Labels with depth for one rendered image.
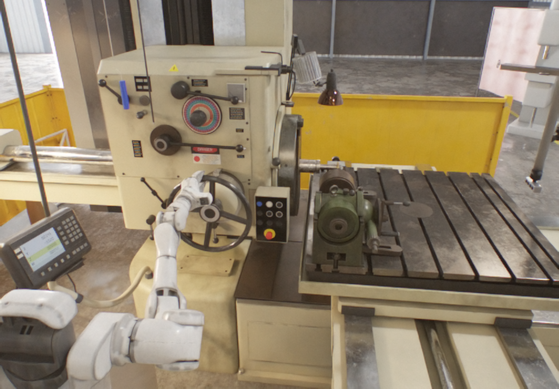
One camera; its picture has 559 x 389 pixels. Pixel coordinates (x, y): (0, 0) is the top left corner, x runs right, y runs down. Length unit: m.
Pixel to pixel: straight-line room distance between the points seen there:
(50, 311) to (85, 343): 0.09
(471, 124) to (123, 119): 3.46
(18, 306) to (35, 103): 4.25
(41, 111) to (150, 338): 4.38
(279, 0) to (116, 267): 2.60
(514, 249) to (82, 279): 3.17
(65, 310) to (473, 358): 1.72
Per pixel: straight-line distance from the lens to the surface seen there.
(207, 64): 1.83
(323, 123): 4.28
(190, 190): 1.50
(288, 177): 1.98
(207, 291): 2.45
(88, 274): 3.87
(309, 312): 2.37
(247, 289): 2.41
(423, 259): 2.09
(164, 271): 1.26
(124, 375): 2.95
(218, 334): 2.58
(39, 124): 5.04
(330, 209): 1.83
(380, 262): 2.02
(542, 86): 7.67
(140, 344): 0.86
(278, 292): 2.39
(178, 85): 1.77
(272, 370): 2.73
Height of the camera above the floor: 2.16
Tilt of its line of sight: 25 degrees down
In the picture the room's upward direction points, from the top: straight up
